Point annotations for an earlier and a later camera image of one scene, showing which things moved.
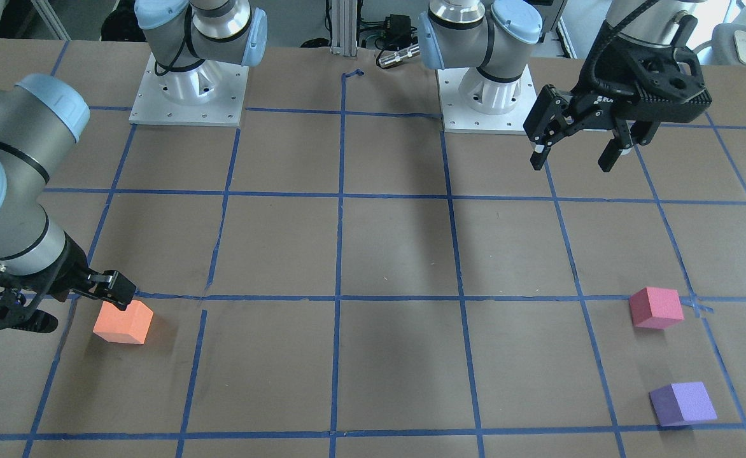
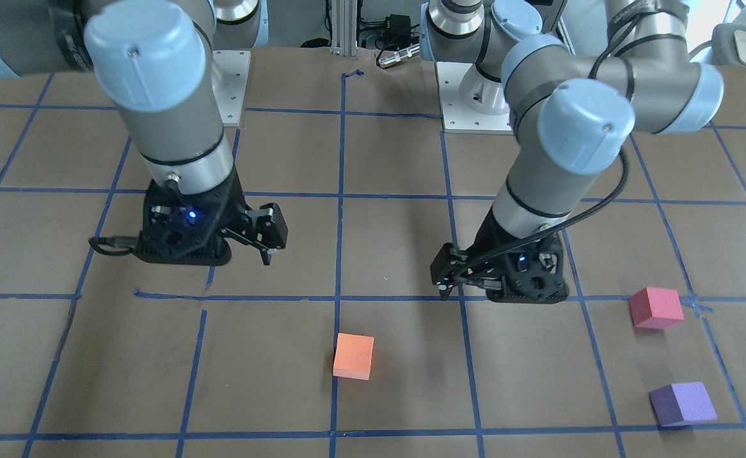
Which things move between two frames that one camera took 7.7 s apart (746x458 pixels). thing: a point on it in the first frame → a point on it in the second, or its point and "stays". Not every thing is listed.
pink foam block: [655, 308] stays
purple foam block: [682, 402] stays
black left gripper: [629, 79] → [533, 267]
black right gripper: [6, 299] → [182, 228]
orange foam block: [115, 324] → [353, 356]
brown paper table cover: [339, 278] stays
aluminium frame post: [344, 28] stays
